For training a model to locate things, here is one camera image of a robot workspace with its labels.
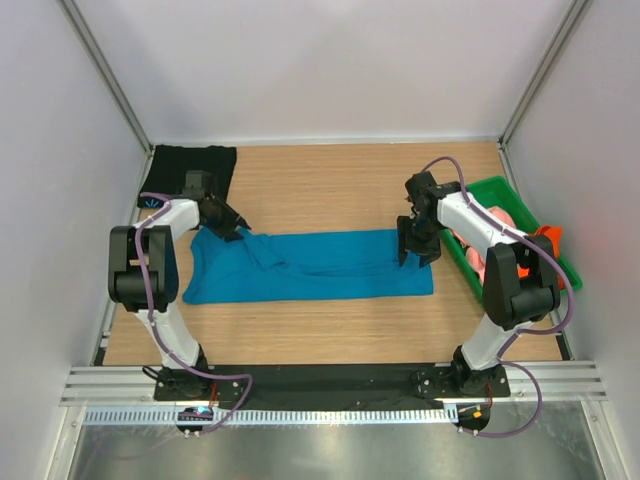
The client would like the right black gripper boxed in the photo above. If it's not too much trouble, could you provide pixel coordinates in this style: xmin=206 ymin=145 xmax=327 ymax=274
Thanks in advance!
xmin=397 ymin=214 xmax=442 ymax=268

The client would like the blue t shirt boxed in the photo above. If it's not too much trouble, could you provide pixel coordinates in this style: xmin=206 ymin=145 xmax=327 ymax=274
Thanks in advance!
xmin=183 ymin=229 xmax=434 ymax=305

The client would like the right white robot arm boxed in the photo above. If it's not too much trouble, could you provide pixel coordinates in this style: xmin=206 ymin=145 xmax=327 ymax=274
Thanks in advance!
xmin=397 ymin=172 xmax=560 ymax=396

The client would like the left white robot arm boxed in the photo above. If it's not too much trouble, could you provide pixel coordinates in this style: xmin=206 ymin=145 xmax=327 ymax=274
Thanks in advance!
xmin=107 ymin=170 xmax=252 ymax=400

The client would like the pink t shirt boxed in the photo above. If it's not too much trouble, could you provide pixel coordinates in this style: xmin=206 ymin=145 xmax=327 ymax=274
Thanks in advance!
xmin=452 ymin=204 xmax=516 ymax=286

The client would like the folded black t shirt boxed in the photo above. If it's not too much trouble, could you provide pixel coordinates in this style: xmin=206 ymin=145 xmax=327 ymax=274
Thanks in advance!
xmin=137 ymin=145 xmax=237 ymax=209

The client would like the green plastic bin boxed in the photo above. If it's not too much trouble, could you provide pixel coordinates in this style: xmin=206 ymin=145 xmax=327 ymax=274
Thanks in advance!
xmin=439 ymin=174 xmax=585 ymax=301

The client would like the orange t shirt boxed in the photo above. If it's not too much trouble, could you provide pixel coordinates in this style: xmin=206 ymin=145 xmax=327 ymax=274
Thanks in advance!
xmin=518 ymin=225 xmax=565 ymax=291

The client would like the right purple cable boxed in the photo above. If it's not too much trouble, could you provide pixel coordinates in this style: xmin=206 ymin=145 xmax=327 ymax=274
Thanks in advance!
xmin=422 ymin=156 xmax=576 ymax=441

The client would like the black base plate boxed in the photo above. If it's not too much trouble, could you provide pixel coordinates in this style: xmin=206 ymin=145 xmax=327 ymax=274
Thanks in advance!
xmin=142 ymin=363 xmax=510 ymax=411

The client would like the aluminium frame rail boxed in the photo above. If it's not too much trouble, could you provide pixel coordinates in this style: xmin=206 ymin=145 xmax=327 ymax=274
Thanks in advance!
xmin=60 ymin=361 xmax=607 ymax=406

